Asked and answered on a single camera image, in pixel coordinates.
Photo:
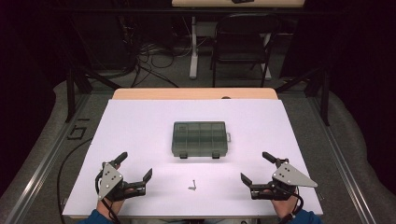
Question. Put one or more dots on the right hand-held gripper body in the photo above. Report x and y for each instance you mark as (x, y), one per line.
(286, 179)

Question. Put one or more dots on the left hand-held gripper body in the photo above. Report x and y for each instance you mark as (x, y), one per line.
(109, 182)

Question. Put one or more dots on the grey transparent compartment box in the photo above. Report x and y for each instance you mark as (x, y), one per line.
(199, 139)

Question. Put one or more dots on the person's left hand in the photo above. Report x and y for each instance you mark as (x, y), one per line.
(107, 207)

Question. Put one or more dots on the person's right hand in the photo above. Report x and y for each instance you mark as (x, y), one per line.
(285, 207)

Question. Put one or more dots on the white board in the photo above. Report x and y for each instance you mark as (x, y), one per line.
(149, 124)

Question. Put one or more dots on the black metal stand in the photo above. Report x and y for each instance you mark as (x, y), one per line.
(325, 93)
(70, 93)

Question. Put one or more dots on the wooden table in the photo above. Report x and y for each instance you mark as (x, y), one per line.
(193, 93)

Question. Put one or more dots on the black folding chair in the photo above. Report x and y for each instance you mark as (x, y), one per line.
(241, 40)

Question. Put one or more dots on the white desk leg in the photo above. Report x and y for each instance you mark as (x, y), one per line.
(194, 56)

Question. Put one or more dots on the black device on desk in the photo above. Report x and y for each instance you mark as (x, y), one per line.
(243, 1)

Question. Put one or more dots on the metal floor rail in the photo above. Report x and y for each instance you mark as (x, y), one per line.
(342, 161)
(40, 168)

